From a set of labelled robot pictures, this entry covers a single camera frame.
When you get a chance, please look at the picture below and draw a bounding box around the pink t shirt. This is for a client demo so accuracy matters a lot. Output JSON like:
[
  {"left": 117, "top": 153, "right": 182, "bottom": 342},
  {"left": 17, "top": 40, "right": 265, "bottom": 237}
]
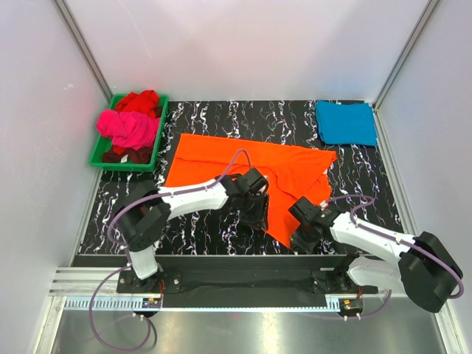
[{"left": 97, "top": 110, "right": 160, "bottom": 150}]

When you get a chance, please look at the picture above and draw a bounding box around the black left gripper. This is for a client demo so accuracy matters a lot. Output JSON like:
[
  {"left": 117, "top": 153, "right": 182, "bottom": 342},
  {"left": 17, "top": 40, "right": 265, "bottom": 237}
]
[{"left": 238, "top": 191, "right": 268, "bottom": 230}]

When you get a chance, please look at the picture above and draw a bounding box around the dark maroon t shirt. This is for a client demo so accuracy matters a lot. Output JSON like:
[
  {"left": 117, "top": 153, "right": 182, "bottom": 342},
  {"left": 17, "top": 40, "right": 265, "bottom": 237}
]
[{"left": 102, "top": 147, "right": 153, "bottom": 164}]

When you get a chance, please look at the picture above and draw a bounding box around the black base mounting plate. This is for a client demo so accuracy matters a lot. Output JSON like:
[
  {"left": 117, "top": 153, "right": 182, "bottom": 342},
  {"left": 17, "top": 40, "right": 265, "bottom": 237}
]
[{"left": 117, "top": 256, "right": 378, "bottom": 309}]

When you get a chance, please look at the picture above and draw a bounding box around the folded blue t shirt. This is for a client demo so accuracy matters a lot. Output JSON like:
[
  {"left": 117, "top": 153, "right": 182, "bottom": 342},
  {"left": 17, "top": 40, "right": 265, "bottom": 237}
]
[{"left": 315, "top": 101, "right": 377, "bottom": 146}]

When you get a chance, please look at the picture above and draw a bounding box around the green plastic bin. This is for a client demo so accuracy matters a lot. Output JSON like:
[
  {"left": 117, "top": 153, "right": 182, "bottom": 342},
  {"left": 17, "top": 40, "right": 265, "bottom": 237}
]
[{"left": 89, "top": 90, "right": 169, "bottom": 172}]

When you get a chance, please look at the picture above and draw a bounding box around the aluminium frame rail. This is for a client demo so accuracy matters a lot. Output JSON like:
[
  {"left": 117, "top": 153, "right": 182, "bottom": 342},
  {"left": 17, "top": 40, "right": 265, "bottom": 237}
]
[{"left": 47, "top": 268, "right": 451, "bottom": 296}]

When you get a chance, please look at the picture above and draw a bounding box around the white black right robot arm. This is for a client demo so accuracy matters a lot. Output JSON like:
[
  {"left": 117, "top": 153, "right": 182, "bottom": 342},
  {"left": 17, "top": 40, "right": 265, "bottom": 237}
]
[{"left": 289, "top": 206, "right": 464, "bottom": 313}]

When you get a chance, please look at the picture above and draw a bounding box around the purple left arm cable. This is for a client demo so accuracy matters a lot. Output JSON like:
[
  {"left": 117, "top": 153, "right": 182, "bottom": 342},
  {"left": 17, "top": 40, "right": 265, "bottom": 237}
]
[{"left": 89, "top": 149, "right": 254, "bottom": 351}]

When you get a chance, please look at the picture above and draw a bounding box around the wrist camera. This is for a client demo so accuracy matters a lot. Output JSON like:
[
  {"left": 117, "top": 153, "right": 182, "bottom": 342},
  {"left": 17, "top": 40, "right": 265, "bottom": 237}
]
[
  {"left": 235, "top": 167, "right": 268, "bottom": 195},
  {"left": 288, "top": 197, "right": 324, "bottom": 226}
]

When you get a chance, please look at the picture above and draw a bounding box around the connector box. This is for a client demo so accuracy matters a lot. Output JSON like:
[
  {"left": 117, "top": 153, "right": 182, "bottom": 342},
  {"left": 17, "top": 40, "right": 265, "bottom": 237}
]
[
  {"left": 341, "top": 298, "right": 364, "bottom": 313},
  {"left": 142, "top": 297, "right": 162, "bottom": 309}
]

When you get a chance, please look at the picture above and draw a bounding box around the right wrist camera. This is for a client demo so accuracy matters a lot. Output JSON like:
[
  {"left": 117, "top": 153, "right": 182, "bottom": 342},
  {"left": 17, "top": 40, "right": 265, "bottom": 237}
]
[{"left": 288, "top": 197, "right": 324, "bottom": 226}]

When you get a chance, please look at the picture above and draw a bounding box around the left connector box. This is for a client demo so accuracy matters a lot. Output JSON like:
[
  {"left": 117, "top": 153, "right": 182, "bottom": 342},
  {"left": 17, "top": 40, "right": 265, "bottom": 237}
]
[{"left": 142, "top": 297, "right": 162, "bottom": 309}]

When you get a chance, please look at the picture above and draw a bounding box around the red t shirt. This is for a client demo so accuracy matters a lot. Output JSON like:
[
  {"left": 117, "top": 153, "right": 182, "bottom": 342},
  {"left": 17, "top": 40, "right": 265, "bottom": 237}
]
[{"left": 114, "top": 90, "right": 160, "bottom": 119}]

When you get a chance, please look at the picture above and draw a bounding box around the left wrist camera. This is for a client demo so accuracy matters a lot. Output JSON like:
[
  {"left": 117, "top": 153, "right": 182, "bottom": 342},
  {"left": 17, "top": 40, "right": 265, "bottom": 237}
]
[{"left": 235, "top": 167, "right": 268, "bottom": 195}]

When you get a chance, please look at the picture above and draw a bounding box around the orange t shirt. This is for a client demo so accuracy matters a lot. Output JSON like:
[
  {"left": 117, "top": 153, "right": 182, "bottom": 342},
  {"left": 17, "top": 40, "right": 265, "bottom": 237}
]
[{"left": 165, "top": 133, "right": 336, "bottom": 246}]

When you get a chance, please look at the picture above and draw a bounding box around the right connector box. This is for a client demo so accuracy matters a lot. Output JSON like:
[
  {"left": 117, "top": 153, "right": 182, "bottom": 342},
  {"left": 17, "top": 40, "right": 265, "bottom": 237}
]
[{"left": 341, "top": 298, "right": 364, "bottom": 313}]

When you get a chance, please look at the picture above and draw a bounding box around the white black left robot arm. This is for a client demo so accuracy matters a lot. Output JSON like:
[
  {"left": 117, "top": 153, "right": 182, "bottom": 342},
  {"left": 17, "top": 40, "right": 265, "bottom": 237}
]
[{"left": 108, "top": 169, "right": 269, "bottom": 292}]

